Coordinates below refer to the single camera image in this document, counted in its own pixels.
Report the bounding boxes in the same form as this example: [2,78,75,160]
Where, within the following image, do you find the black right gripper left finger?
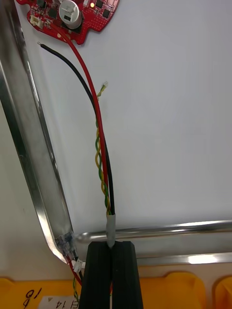
[81,241,113,309]

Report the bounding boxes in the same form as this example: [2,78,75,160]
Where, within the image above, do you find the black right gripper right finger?
[112,240,144,309]

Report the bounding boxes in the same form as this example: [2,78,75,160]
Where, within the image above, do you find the round red circuit board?
[26,0,121,45]

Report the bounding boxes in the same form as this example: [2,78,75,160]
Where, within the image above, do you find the yellow-orange plastic bin with handwriting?
[0,271,207,309]

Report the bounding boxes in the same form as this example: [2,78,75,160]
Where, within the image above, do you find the red black green-yellow wire harness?
[37,22,117,309]

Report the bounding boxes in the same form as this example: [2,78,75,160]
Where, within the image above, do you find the steel tray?
[0,0,232,266]

